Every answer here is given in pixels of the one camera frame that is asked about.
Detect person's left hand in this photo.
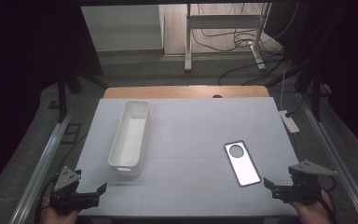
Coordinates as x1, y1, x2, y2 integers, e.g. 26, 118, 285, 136
41, 199, 81, 224

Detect black metal stand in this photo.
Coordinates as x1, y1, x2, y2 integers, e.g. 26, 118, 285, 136
47, 72, 110, 124
293, 62, 334, 123

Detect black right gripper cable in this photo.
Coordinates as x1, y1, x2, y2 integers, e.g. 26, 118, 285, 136
320, 176, 338, 224

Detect wooden table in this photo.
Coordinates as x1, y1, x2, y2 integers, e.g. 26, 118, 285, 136
103, 85, 271, 100

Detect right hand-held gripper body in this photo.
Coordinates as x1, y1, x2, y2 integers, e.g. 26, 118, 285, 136
287, 159, 338, 205

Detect tangled black floor cables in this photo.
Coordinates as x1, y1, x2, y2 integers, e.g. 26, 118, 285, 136
190, 3, 293, 54

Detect white table board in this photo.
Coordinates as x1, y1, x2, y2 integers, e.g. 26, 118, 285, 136
74, 96, 300, 217

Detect white metal desk frame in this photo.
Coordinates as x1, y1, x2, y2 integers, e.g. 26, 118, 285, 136
184, 2, 273, 73

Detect white panel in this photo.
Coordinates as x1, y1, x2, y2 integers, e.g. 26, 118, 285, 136
80, 4, 164, 52

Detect black curtain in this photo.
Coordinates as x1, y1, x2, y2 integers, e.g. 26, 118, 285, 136
0, 0, 104, 200
264, 0, 358, 162

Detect black floor frames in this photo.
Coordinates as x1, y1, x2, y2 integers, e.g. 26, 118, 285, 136
60, 122, 84, 145

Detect dark phone case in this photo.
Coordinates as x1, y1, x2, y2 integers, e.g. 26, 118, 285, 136
224, 139, 262, 188

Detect aluminium rail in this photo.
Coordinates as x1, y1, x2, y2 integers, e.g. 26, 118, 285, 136
8, 111, 75, 224
296, 92, 358, 224

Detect long black floor cable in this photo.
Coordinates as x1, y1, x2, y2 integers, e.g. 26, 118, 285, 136
217, 58, 286, 87

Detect black power strip cable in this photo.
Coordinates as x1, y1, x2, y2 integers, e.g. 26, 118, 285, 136
284, 95, 306, 119

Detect thin white cable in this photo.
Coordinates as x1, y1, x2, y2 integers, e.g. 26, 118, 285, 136
279, 69, 289, 112

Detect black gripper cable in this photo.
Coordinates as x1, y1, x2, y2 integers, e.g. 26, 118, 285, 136
320, 176, 338, 224
34, 173, 60, 224

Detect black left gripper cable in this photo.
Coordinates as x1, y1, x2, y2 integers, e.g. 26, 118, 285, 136
34, 173, 60, 224

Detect person's right hand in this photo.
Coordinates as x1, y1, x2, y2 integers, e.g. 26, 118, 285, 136
288, 189, 335, 224

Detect white plastic bin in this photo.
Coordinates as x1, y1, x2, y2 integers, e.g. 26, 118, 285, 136
107, 100, 152, 177

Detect white power strip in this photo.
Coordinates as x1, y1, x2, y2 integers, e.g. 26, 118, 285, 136
278, 109, 301, 135

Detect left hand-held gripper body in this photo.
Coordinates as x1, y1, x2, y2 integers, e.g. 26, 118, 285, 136
49, 165, 87, 216

